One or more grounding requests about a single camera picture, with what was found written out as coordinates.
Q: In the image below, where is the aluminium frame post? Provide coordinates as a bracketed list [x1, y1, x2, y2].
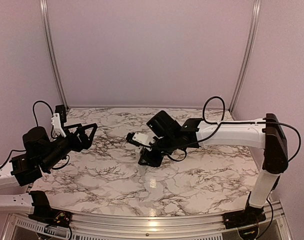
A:
[39, 0, 69, 110]
[228, 0, 262, 114]

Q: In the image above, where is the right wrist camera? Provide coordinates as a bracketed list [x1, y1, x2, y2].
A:
[126, 132, 156, 148]

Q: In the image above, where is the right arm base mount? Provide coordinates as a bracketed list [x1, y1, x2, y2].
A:
[222, 204, 267, 229]

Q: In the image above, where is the right aluminium frame post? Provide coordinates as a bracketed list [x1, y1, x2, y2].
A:
[228, 0, 262, 114]

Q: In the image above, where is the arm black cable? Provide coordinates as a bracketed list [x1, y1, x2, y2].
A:
[0, 100, 70, 176]
[166, 96, 302, 228]

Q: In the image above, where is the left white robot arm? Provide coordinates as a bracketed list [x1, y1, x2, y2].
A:
[0, 123, 98, 223]

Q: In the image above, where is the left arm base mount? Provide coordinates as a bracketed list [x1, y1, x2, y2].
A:
[28, 190, 72, 228]

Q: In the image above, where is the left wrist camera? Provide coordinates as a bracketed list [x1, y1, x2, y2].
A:
[50, 104, 67, 139]

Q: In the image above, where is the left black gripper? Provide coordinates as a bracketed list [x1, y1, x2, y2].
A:
[40, 122, 98, 171]

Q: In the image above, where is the left aluminium frame post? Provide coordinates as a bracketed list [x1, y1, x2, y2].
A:
[39, 0, 69, 110]

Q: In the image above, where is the front aluminium rail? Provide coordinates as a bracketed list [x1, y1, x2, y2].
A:
[1, 201, 293, 240]

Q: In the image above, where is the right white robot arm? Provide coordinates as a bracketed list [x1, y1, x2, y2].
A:
[132, 110, 289, 224]

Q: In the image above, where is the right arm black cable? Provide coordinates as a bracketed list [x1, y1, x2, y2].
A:
[166, 96, 302, 228]

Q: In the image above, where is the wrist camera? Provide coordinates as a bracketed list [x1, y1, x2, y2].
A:
[126, 132, 156, 148]
[50, 104, 67, 139]

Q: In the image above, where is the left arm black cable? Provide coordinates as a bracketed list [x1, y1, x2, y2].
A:
[0, 100, 70, 176]

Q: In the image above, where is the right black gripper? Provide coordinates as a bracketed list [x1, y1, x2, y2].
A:
[138, 132, 178, 167]

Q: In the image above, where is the white remote control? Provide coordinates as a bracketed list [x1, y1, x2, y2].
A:
[135, 146, 145, 161]

